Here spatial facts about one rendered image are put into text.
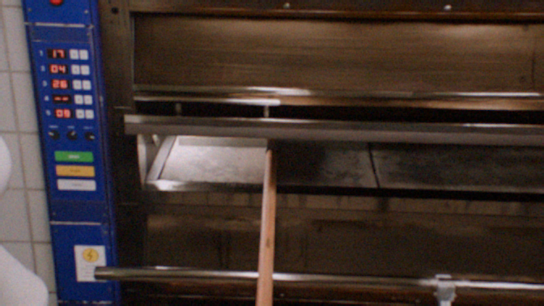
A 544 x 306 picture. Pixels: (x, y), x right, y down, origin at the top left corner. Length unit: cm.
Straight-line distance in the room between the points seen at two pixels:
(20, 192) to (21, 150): 11
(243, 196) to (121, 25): 51
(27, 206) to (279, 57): 75
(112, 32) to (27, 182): 45
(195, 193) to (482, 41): 78
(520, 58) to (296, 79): 51
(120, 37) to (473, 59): 82
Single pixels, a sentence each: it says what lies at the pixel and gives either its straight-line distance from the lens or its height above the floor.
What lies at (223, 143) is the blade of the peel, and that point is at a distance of 209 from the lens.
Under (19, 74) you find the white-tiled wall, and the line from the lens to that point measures 182.
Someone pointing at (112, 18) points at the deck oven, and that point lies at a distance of 172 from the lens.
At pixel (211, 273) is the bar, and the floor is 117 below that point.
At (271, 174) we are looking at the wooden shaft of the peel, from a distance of 185.
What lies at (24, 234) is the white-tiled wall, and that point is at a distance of 200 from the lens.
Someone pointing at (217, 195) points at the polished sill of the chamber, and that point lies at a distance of 183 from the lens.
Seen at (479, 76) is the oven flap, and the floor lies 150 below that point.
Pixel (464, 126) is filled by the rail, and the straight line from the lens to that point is 163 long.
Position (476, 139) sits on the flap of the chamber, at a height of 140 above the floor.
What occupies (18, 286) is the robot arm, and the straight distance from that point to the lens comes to 127.
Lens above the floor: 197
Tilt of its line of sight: 23 degrees down
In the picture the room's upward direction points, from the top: 1 degrees clockwise
